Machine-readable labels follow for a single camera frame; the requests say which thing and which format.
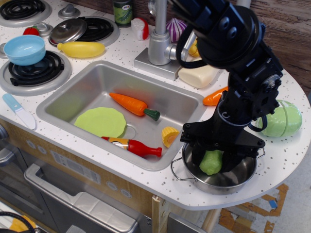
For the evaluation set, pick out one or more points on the back right stove burner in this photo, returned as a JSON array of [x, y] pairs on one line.
[[99, 29]]

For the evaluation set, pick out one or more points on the yellow toy corn piece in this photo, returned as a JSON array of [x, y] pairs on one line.
[[168, 135]]

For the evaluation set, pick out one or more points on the red toy ketchup bottle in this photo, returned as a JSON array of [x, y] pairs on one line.
[[134, 146]]

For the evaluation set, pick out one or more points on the silver stove knob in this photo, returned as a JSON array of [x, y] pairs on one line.
[[69, 12], [44, 29]]

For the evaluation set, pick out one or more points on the back left stove burner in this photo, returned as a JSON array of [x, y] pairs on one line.
[[22, 13]]

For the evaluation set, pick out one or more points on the silver toy faucet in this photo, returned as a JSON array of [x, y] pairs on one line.
[[160, 57]]

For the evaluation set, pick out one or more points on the green toy can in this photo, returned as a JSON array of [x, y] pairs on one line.
[[123, 13]]

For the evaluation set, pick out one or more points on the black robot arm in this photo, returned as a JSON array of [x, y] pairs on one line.
[[228, 37]]

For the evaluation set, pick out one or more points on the green toy cabbage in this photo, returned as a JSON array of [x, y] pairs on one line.
[[285, 121]]

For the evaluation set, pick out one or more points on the blue handled toy knife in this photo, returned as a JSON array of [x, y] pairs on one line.
[[17, 108]]

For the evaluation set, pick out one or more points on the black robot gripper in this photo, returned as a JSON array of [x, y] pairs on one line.
[[220, 132]]

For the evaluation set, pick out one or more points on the purple toy onion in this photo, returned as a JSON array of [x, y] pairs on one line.
[[175, 27]]

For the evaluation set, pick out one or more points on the silver oven door handle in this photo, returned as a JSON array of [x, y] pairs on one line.
[[81, 213]]

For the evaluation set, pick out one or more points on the light blue bowl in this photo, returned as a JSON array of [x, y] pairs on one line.
[[25, 50]]

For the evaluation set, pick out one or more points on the yellow toy below counter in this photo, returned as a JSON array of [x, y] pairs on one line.
[[19, 226]]

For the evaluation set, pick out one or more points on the light green plate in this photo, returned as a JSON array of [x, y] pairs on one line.
[[102, 121]]

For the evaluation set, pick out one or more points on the cream toy mayonnaise bottle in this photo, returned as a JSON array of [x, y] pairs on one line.
[[198, 77]]

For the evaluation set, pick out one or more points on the red toy tomato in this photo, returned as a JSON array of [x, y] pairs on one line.
[[33, 30]]

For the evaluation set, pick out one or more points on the silver stove knob rear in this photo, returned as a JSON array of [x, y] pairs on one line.
[[69, 12]]

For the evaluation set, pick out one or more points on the front left stove burner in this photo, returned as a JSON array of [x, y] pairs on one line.
[[45, 76]]

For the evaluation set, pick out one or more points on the orange toy carrot piece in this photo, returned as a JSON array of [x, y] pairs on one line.
[[213, 99]]

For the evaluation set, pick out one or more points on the stove burner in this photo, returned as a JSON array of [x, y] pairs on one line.
[[45, 76], [99, 29], [22, 13]]

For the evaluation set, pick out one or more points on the stainless steel pan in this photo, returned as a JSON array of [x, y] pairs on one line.
[[221, 183]]

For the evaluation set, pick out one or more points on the orange carrot with green top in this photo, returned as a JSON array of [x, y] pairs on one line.
[[135, 106]]

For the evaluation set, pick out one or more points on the silver pot lid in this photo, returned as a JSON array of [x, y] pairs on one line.
[[68, 31]]

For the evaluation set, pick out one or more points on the yellow toy squash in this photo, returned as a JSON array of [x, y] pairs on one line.
[[79, 49]]

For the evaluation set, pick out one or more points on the yellow toy bell pepper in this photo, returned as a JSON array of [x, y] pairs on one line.
[[193, 50]]

